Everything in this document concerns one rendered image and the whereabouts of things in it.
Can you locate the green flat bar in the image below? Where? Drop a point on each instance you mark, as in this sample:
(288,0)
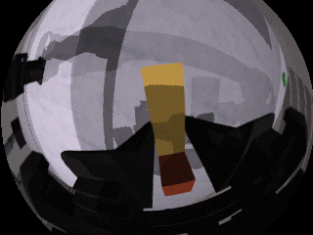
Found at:
(284,78)

